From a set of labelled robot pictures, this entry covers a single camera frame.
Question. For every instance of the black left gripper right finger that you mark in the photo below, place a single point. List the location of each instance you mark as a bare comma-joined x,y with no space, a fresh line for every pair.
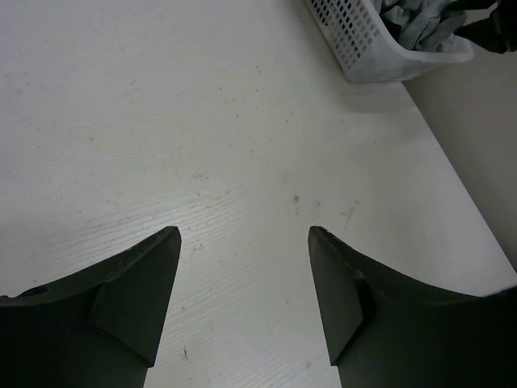
386,329

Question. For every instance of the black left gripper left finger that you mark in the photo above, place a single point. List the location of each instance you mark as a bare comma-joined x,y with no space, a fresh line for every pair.
98,327

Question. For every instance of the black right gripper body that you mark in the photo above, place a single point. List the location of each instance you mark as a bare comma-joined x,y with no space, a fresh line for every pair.
497,33

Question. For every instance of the grey tank top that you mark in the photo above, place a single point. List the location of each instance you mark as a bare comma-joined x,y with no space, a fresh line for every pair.
419,25

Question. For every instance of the white perforated plastic basket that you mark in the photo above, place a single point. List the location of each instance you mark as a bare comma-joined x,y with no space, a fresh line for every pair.
367,52

